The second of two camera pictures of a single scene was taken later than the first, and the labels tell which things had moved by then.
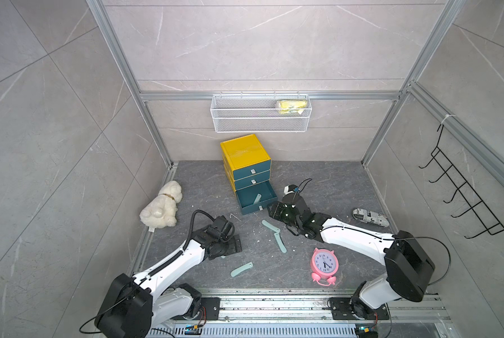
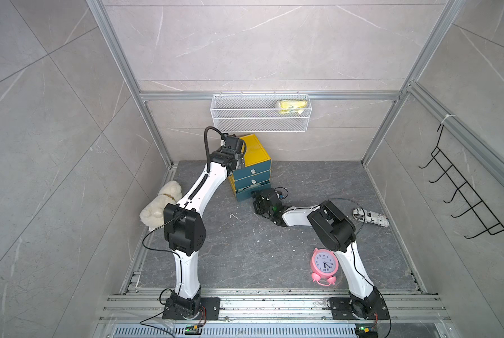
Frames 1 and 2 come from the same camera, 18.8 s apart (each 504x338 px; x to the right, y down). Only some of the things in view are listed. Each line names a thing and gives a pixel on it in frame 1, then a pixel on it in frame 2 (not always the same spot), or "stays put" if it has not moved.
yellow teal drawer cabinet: (248, 167) stays put
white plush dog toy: (162, 210) stays put
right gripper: (275, 210) to (259, 198)
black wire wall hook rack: (476, 205) stays put
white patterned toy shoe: (370, 217) stays put
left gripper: (232, 247) to (239, 160)
